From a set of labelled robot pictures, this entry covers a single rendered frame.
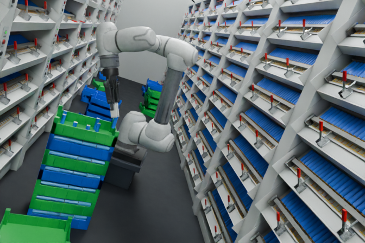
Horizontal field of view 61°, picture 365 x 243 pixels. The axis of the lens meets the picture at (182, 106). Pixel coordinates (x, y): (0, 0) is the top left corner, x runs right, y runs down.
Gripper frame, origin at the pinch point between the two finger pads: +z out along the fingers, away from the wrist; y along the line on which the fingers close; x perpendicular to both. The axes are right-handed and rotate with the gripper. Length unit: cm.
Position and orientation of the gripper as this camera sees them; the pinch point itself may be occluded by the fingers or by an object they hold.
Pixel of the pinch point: (114, 110)
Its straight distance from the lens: 154.1
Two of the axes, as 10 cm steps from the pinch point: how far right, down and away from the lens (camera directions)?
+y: 2.2, -1.2, 9.7
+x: -9.7, 0.5, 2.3
